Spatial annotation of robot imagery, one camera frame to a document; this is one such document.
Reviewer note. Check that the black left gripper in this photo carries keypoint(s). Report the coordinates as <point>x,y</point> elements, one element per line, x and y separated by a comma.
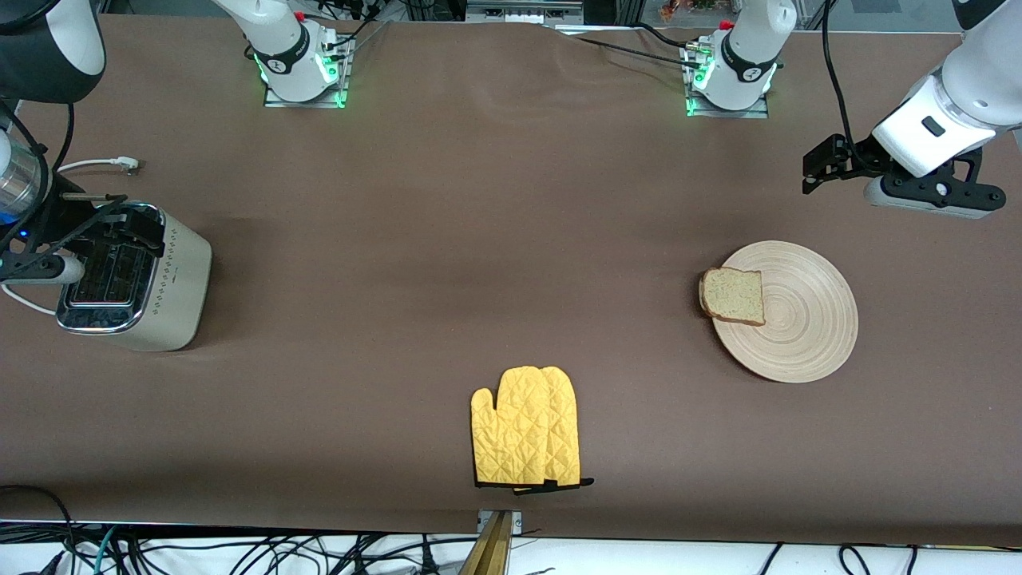
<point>848,162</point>

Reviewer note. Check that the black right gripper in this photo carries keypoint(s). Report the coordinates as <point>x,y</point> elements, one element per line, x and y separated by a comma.
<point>70,224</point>

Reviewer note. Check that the brown bread slice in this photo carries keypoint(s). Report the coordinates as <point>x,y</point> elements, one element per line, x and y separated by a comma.
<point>734,297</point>

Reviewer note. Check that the round wooden plate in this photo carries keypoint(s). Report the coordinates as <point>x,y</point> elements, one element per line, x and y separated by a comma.
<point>806,327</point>

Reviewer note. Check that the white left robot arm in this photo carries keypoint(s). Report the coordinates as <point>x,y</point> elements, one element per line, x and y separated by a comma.
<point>742,56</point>

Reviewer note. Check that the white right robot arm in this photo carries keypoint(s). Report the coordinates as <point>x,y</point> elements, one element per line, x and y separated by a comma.
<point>287,56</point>

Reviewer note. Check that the beige two-slot toaster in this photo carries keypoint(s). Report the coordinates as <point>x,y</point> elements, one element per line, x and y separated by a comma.
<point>180,279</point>

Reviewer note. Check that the grey box behind table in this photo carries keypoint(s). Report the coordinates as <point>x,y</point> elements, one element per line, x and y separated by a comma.
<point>519,12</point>

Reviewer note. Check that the yellow quilted oven mitt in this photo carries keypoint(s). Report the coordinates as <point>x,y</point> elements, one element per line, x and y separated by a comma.
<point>565,431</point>
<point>511,431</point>

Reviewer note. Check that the gold aluminium bar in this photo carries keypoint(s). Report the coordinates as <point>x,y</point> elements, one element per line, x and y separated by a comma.
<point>491,551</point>

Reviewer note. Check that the small metal bracket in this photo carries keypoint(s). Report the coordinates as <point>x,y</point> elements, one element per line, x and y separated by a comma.
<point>517,523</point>

